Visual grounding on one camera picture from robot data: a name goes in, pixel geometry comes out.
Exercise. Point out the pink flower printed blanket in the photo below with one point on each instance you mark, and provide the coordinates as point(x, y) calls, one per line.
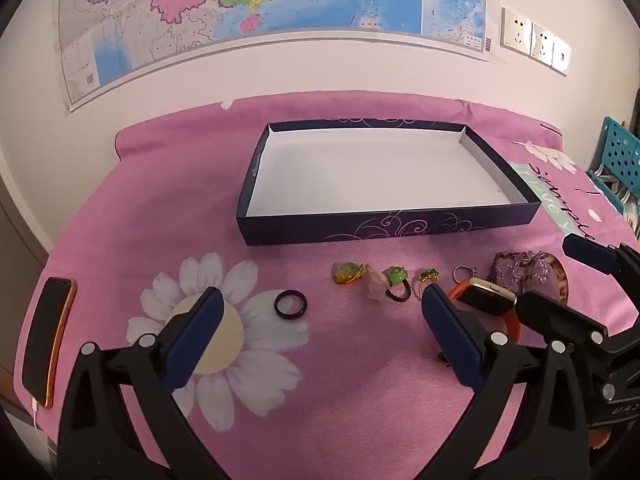
point(150, 200)

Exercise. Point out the colourful wall map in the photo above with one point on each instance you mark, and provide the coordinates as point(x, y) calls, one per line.
point(250, 0)

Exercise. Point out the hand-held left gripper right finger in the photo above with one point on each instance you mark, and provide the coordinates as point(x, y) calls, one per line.
point(452, 332)

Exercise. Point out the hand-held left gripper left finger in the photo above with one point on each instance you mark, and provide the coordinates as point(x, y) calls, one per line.
point(197, 332)

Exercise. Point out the teal plastic crate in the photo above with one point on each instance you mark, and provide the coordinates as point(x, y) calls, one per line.
point(617, 150)

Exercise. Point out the smartphone with orange case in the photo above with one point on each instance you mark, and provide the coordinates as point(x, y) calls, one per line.
point(47, 340)

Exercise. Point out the dark blue shallow box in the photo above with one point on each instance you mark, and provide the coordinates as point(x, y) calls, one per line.
point(375, 170)

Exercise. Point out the tortoiseshell bangle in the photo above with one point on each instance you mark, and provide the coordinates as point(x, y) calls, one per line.
point(561, 280)

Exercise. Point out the white five-hole wall socket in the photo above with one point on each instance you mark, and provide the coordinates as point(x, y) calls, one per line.
point(516, 30)

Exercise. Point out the pink crystal piece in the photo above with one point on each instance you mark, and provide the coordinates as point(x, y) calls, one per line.
point(377, 291)

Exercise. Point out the white wall socket plate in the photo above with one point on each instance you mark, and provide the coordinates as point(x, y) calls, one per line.
point(542, 44)
point(561, 55)

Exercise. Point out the yellow-green stone pendant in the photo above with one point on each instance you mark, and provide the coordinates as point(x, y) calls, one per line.
point(347, 273)

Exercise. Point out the grey cabinet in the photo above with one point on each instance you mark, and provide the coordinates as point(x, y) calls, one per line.
point(20, 270)

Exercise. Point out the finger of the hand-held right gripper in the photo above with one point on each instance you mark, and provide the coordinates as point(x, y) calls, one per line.
point(555, 317)
point(590, 255)

